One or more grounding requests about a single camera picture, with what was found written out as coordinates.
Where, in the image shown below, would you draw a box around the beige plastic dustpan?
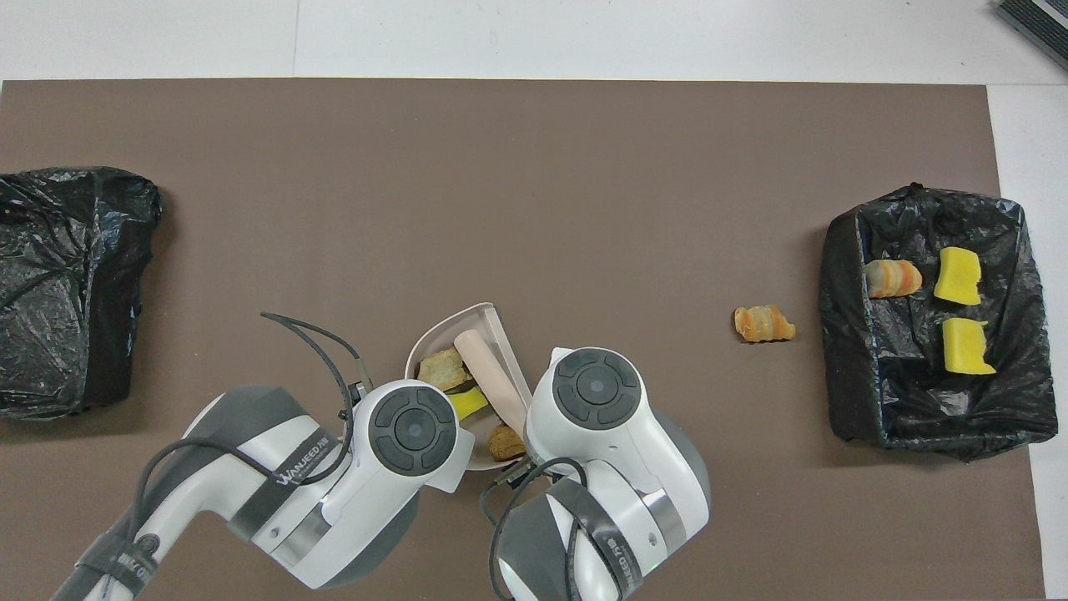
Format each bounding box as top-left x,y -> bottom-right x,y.
404,302 -> 535,472

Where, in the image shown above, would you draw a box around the beige hand brush black bristles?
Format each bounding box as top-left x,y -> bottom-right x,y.
453,329 -> 529,435

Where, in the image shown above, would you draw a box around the greenish tan foam chunk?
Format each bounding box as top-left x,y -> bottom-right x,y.
417,347 -> 466,391

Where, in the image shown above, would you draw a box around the small yellow sponge piece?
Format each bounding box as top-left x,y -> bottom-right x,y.
446,386 -> 490,422

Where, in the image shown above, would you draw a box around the peanut shaped brown foam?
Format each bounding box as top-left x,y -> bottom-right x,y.
487,423 -> 526,462

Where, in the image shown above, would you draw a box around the orange striped foam chunk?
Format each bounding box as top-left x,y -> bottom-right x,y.
734,305 -> 796,344

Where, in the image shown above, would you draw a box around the green and yellow sponge piece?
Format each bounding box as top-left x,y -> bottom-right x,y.
942,317 -> 997,376

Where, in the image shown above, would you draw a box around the black bag lined bin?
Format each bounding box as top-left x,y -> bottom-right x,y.
0,167 -> 164,421
818,184 -> 1059,462

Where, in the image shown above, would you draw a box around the brown table mat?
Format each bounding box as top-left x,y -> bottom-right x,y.
0,79 -> 1045,601

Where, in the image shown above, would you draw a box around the dark ribbed panel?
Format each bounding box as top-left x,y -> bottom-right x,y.
995,0 -> 1068,72

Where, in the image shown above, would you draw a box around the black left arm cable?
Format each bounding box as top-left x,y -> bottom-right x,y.
132,311 -> 374,543

